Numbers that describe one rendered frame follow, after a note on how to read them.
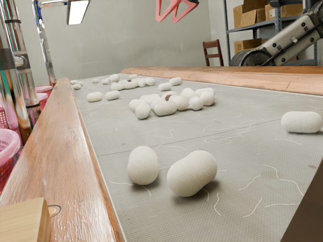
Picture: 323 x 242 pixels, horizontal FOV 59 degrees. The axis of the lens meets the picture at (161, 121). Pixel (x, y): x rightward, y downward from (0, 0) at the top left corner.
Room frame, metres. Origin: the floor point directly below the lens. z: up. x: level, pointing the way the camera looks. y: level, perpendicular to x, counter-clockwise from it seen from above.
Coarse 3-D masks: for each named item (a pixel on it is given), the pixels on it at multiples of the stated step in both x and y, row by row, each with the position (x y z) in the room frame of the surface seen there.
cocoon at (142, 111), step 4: (140, 104) 0.39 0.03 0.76; (144, 104) 0.39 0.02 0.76; (148, 104) 0.40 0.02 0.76; (136, 108) 0.39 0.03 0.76; (140, 108) 0.38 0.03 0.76; (144, 108) 0.38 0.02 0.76; (148, 108) 0.39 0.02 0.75; (136, 112) 0.38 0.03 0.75; (140, 112) 0.38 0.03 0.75; (144, 112) 0.38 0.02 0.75; (148, 112) 0.38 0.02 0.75; (140, 116) 0.38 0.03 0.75; (144, 116) 0.38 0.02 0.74
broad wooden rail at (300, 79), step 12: (132, 72) 1.48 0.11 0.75; (144, 72) 1.27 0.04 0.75; (156, 72) 1.11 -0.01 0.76; (168, 72) 0.99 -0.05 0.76; (180, 72) 0.89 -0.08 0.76; (192, 72) 0.80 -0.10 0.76; (204, 72) 0.74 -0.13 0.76; (216, 72) 0.68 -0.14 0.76; (228, 72) 0.63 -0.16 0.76; (240, 72) 0.59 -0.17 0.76; (252, 72) 0.56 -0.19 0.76; (264, 72) 0.53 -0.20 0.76; (276, 72) 0.50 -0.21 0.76; (288, 72) 0.48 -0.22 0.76; (300, 72) 0.46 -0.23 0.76; (312, 72) 0.44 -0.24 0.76; (228, 84) 0.59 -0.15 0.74; (240, 84) 0.55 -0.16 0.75; (252, 84) 0.52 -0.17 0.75; (264, 84) 0.49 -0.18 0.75; (276, 84) 0.46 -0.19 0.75; (288, 84) 0.44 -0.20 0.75; (300, 84) 0.42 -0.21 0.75; (312, 84) 0.40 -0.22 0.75
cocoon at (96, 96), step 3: (90, 93) 0.63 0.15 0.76; (93, 93) 0.63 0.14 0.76; (96, 93) 0.63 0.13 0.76; (99, 93) 0.64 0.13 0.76; (87, 96) 0.63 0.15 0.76; (90, 96) 0.63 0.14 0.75; (93, 96) 0.63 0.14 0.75; (96, 96) 0.63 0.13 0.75; (99, 96) 0.63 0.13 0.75; (102, 96) 0.64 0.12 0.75; (87, 99) 0.63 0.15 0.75; (90, 99) 0.63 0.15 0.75; (93, 99) 0.63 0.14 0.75; (96, 99) 0.63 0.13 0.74; (99, 99) 0.64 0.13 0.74
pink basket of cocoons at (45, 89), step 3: (36, 87) 1.00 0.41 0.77; (39, 87) 1.00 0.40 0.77; (42, 87) 0.99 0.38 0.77; (45, 87) 0.98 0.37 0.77; (48, 87) 0.88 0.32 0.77; (51, 87) 0.91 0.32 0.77; (36, 90) 0.83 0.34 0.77; (39, 90) 0.83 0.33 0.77; (42, 90) 0.84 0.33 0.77; (45, 90) 0.85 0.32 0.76; (48, 90) 0.88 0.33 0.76; (48, 93) 0.89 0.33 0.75; (48, 96) 0.89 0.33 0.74; (45, 102) 0.87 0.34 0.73
